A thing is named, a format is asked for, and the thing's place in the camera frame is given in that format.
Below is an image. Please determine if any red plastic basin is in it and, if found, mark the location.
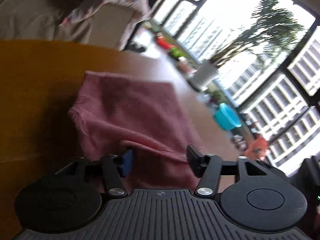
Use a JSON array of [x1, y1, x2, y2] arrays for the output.
[[155, 33, 175, 50]]

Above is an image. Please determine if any floral patterned blanket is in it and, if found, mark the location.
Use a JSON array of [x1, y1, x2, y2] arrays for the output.
[[61, 0, 151, 50]]

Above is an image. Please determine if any turquoise plastic basin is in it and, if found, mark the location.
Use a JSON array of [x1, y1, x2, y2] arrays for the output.
[[213, 103, 242, 131]]

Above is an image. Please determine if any orange plastic bag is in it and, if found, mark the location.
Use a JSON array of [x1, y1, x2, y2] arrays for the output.
[[244, 136, 268, 160]]

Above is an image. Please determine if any beige covered sofa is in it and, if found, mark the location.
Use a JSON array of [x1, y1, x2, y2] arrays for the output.
[[1, 0, 133, 50]]

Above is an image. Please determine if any green leafy potted plant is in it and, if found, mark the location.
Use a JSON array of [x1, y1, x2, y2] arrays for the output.
[[169, 47, 185, 59]]

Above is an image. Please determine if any white ribbed plant pot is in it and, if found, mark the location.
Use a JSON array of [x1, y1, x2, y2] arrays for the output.
[[187, 60, 219, 92]]

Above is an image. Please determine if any pink flower pot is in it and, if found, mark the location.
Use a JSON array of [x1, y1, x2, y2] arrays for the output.
[[177, 57, 197, 75]]

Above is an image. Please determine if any tall potted plant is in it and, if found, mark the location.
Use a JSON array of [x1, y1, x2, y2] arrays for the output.
[[209, 0, 307, 68]]

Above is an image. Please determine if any pink ribbed knit garment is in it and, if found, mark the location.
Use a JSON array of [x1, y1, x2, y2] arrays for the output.
[[69, 72, 202, 190]]

